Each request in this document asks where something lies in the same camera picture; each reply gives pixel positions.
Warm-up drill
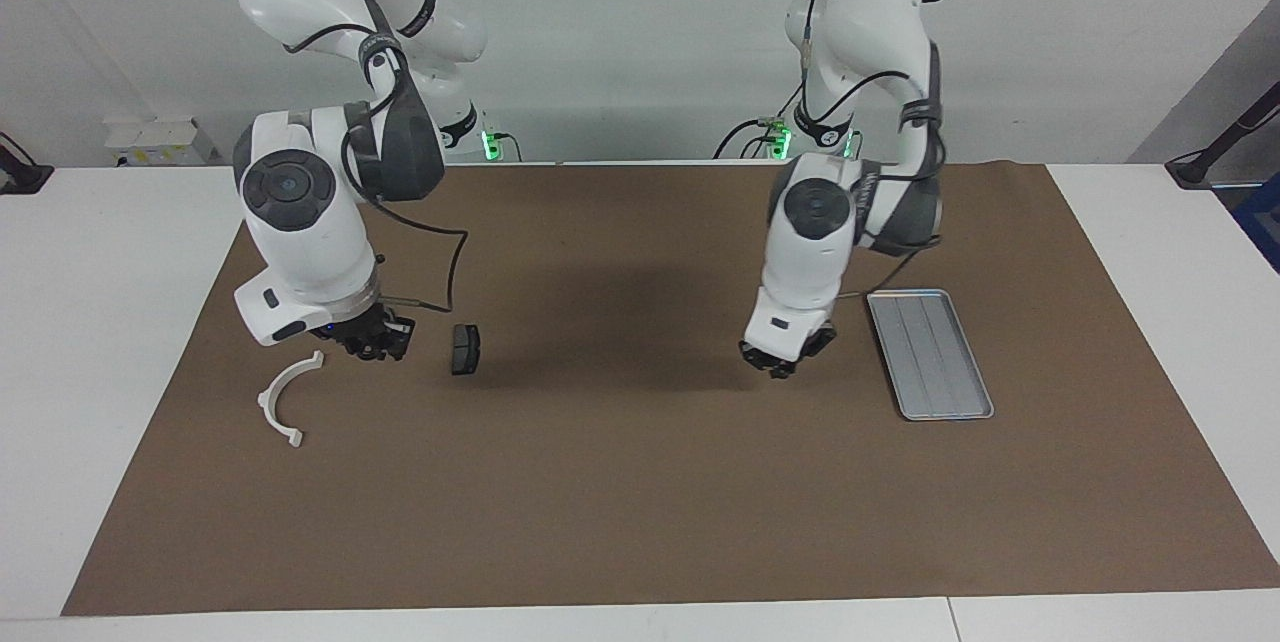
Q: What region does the silver metal tray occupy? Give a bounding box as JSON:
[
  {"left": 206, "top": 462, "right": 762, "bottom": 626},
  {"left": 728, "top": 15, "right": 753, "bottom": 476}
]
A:
[{"left": 865, "top": 288, "right": 996, "bottom": 422}]

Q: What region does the short dark brake pad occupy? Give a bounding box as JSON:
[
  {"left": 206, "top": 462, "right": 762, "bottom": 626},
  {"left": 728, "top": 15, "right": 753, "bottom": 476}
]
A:
[{"left": 450, "top": 323, "right": 482, "bottom": 376}]

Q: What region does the brown table mat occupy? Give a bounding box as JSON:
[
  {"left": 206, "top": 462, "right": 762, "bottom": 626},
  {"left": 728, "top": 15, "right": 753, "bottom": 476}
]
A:
[{"left": 60, "top": 162, "right": 1280, "bottom": 618}]

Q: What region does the white power box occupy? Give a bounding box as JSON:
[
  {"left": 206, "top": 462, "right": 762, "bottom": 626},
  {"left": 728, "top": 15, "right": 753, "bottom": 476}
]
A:
[{"left": 104, "top": 118, "right": 217, "bottom": 167}]

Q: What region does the black clamp stand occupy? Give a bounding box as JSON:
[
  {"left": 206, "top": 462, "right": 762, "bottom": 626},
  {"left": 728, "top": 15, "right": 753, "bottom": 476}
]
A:
[{"left": 0, "top": 130, "right": 54, "bottom": 196}]

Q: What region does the black pole stand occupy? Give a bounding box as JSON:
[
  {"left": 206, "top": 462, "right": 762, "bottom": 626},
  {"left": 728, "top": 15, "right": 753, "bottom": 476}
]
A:
[{"left": 1165, "top": 80, "right": 1280, "bottom": 189}]

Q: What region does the blue bin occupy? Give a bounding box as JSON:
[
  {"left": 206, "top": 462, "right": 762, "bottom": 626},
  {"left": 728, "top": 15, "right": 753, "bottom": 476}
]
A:
[{"left": 1232, "top": 172, "right": 1280, "bottom": 275}]

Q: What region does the white curved plastic bracket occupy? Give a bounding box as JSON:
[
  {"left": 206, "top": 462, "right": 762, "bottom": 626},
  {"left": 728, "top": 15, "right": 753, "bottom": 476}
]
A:
[{"left": 257, "top": 350, "right": 326, "bottom": 449}]

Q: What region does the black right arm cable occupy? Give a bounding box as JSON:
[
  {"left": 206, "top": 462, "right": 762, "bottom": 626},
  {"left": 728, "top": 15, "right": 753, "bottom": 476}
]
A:
[{"left": 283, "top": 22, "right": 471, "bottom": 315}]

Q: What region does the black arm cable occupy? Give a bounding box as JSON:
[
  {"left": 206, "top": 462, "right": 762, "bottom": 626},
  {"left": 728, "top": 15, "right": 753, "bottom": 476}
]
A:
[
  {"left": 283, "top": 22, "right": 471, "bottom": 315},
  {"left": 795, "top": 0, "right": 947, "bottom": 303}
]

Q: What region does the black base cable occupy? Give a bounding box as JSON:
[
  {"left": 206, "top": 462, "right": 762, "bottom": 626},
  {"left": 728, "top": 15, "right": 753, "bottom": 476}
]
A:
[{"left": 713, "top": 115, "right": 793, "bottom": 161}]

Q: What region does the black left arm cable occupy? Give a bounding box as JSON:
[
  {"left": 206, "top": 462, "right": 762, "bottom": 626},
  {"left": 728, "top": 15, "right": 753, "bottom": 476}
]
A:
[{"left": 795, "top": 0, "right": 947, "bottom": 303}]

